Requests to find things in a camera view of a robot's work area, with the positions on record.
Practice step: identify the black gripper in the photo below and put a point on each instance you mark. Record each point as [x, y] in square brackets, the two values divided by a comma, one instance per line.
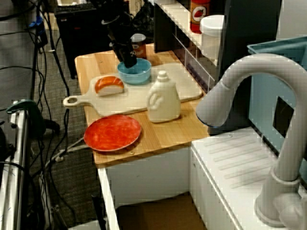
[121, 36]

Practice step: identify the orange beans can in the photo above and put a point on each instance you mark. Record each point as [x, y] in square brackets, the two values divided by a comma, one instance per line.
[140, 49]

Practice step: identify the light blue bowl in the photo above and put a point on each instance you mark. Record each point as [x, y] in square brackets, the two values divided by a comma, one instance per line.
[136, 76]

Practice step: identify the salmon sushi toy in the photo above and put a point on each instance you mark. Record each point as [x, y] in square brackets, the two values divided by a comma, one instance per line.
[109, 86]

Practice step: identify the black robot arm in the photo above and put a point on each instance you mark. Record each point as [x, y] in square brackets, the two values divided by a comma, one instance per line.
[110, 9]

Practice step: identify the pale wooden cutting board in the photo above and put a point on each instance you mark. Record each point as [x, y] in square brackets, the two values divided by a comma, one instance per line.
[134, 100]

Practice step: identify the black computer case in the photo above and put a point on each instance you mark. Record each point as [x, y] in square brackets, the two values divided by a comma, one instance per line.
[72, 36]

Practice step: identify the white detergent bottle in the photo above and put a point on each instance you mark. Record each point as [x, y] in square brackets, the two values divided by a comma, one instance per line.
[164, 103]

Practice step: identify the red round plate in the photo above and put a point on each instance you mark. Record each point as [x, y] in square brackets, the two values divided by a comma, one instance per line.
[112, 134]

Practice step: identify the red ketchup bottle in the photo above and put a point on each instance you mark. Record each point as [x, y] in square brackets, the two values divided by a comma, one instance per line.
[199, 16]

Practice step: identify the white lidded container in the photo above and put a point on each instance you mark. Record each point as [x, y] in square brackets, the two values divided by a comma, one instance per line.
[212, 36]

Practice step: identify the green handheld tool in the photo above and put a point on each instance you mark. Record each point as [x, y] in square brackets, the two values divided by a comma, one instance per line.
[36, 119]

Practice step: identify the white toy sink unit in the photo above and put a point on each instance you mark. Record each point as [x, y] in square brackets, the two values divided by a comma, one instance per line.
[156, 172]

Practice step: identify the black tiled shelf unit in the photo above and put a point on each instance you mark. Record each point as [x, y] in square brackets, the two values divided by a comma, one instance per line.
[249, 28]

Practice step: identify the teal box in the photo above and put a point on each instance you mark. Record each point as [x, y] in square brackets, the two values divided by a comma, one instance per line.
[266, 100]

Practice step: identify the brown cardboard sheet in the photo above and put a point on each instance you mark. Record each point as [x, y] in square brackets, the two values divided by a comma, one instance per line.
[163, 213]

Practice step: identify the grey toy faucet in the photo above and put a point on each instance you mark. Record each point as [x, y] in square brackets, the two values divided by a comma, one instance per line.
[290, 119]

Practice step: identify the aluminium extrusion frame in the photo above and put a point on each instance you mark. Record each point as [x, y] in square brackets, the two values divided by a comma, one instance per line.
[19, 167]

